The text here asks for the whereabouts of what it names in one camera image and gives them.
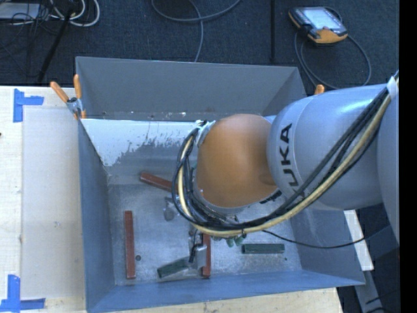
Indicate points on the red-brown flat block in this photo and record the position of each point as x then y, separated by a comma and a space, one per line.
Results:
130, 244
207, 266
156, 180

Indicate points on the black cylinder on white bracket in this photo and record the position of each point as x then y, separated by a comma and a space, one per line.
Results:
271, 197

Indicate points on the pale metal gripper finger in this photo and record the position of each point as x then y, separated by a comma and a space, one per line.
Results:
169, 212
202, 256

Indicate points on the grey metal bin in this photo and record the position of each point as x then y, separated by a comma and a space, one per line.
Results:
97, 207

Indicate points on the dark green flat block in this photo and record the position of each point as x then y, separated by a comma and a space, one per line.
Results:
263, 248
172, 267

